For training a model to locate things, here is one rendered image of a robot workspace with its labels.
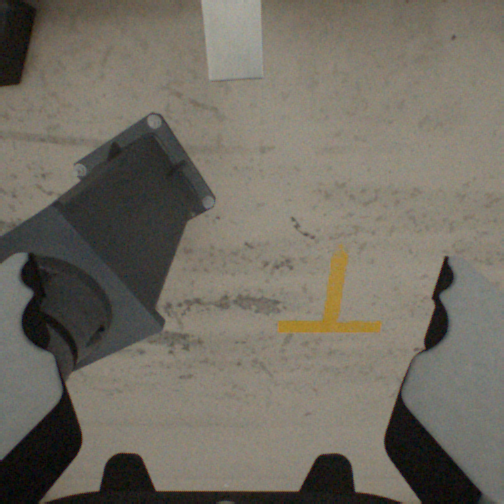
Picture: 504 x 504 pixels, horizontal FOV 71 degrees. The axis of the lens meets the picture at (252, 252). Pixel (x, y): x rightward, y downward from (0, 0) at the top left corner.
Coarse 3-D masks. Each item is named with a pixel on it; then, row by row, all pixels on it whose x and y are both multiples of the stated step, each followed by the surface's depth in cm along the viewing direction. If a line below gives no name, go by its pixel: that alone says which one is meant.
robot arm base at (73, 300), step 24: (48, 264) 50; (72, 264) 52; (48, 288) 48; (72, 288) 50; (96, 288) 53; (48, 312) 47; (72, 312) 49; (96, 312) 53; (72, 336) 48; (96, 336) 55
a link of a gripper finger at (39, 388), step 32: (32, 256) 11; (0, 288) 9; (32, 288) 10; (0, 320) 8; (32, 320) 9; (0, 352) 7; (32, 352) 7; (0, 384) 6; (32, 384) 6; (64, 384) 7; (0, 416) 6; (32, 416) 6; (64, 416) 6; (0, 448) 5; (32, 448) 6; (64, 448) 6; (0, 480) 5; (32, 480) 6
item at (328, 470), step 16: (112, 464) 5; (128, 464) 5; (144, 464) 5; (320, 464) 5; (336, 464) 5; (112, 480) 5; (128, 480) 5; (144, 480) 5; (304, 480) 5; (320, 480) 5; (336, 480) 5; (352, 480) 5; (80, 496) 4; (96, 496) 4; (112, 496) 5; (128, 496) 4; (144, 496) 5; (160, 496) 4; (176, 496) 5; (192, 496) 5; (208, 496) 5; (224, 496) 5; (240, 496) 5; (256, 496) 5; (272, 496) 5; (288, 496) 5; (304, 496) 5; (320, 496) 5; (336, 496) 5; (352, 496) 5; (368, 496) 5
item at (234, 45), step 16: (208, 0) 18; (224, 0) 18; (240, 0) 18; (256, 0) 18; (208, 16) 18; (224, 16) 18; (240, 16) 18; (256, 16) 18; (208, 32) 18; (224, 32) 18; (240, 32) 18; (256, 32) 18; (208, 48) 19; (224, 48) 19; (240, 48) 19; (256, 48) 19; (208, 64) 19; (224, 64) 19; (240, 64) 19; (256, 64) 19; (224, 80) 19
